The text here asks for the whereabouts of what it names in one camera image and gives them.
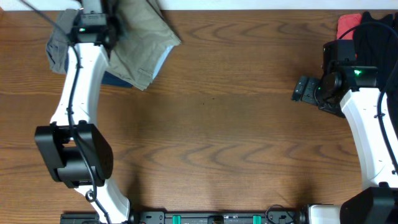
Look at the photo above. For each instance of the red cloth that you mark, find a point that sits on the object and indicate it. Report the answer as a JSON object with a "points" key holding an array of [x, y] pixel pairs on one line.
{"points": [[347, 22]]}

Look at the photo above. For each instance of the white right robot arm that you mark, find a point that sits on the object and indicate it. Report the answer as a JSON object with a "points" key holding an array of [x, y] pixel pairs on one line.
{"points": [[349, 89]]}

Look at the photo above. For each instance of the folded navy blue shorts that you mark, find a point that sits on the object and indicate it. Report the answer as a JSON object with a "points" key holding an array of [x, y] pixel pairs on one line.
{"points": [[112, 80]]}

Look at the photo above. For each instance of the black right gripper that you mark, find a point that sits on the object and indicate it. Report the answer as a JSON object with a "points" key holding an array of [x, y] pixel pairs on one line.
{"points": [[304, 91]]}

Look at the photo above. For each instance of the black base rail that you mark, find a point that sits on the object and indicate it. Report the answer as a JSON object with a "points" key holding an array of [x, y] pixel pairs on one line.
{"points": [[277, 216]]}

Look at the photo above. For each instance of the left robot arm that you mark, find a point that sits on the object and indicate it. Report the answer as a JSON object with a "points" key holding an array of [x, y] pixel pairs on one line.
{"points": [[73, 149]]}

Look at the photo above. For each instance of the folded grey shorts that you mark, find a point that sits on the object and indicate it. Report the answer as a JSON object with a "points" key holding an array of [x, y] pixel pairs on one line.
{"points": [[57, 45]]}

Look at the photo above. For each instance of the black cloth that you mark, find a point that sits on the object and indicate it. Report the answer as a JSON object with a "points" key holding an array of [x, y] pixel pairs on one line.
{"points": [[376, 46]]}

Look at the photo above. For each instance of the light khaki shorts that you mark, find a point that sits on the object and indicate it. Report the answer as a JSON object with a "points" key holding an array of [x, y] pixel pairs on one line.
{"points": [[145, 42]]}

